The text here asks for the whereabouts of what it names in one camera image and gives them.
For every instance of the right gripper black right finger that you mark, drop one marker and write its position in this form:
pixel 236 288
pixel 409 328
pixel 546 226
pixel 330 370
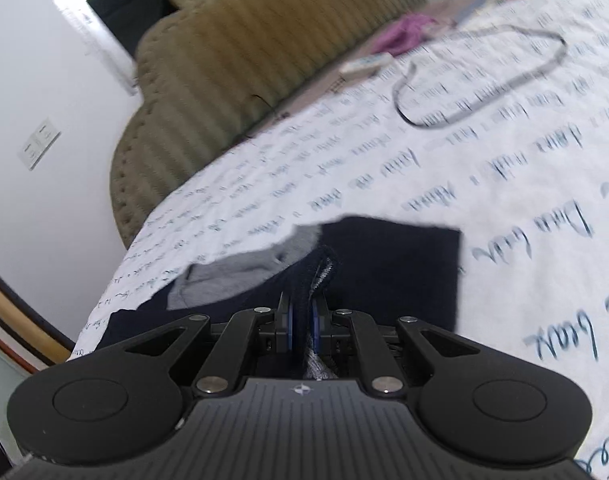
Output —
pixel 353 343

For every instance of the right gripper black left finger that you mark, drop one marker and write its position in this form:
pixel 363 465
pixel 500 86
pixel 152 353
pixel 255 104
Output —
pixel 248 334

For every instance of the grey and navy knit sweater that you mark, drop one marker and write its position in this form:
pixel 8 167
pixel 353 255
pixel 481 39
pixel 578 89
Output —
pixel 384 269

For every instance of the white remote control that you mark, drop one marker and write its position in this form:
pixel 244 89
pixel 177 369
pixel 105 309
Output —
pixel 364 67

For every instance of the white quilt with blue script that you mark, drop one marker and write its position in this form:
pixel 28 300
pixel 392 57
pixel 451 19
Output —
pixel 500 131

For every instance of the olive upholstered headboard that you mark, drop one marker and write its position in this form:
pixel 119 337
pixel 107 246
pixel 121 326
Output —
pixel 212 70

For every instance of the purple cloth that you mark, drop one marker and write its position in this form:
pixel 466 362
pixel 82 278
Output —
pixel 403 35

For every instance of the gold and black frame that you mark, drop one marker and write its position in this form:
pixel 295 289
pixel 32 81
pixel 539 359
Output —
pixel 26 338

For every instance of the white wall socket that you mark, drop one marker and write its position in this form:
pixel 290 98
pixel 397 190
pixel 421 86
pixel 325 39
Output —
pixel 38 143

